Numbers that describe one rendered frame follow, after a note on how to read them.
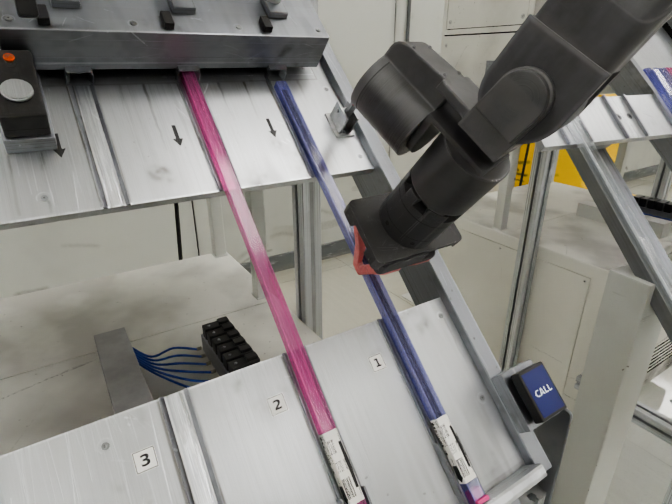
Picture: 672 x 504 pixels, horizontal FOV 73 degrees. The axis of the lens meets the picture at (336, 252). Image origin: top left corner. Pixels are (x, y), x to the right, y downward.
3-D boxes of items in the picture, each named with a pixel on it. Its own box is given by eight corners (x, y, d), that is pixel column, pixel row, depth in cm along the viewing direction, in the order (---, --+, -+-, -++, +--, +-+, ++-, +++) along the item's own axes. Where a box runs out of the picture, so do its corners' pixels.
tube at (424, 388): (480, 498, 42) (487, 498, 42) (469, 506, 42) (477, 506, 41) (283, 87, 58) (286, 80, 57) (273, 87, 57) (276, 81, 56)
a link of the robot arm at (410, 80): (564, 97, 25) (588, 87, 32) (428, -42, 27) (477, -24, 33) (424, 224, 33) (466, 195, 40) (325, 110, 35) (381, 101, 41)
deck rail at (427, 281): (511, 469, 51) (553, 466, 46) (499, 478, 50) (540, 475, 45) (283, 15, 72) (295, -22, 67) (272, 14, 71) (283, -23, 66)
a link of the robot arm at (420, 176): (494, 184, 30) (532, 155, 34) (426, 110, 31) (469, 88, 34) (438, 234, 36) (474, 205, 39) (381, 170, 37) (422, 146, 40)
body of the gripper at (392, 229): (339, 211, 42) (374, 162, 36) (422, 194, 47) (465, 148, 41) (369, 274, 40) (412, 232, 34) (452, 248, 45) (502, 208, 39)
